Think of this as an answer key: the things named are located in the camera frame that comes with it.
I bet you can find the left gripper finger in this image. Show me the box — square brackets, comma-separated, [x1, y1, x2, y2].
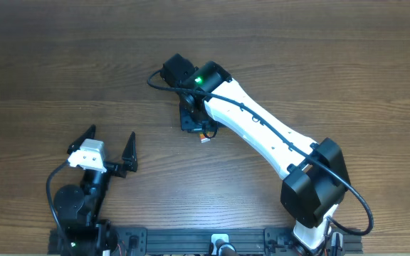
[66, 124, 98, 155]
[121, 131, 140, 174]

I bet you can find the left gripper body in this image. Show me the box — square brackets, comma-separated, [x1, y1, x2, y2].
[103, 161, 128, 179]

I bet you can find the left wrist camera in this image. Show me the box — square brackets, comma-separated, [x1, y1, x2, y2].
[66, 138, 107, 174]

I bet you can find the mounting rail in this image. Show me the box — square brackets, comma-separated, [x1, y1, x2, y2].
[48, 226, 364, 256]

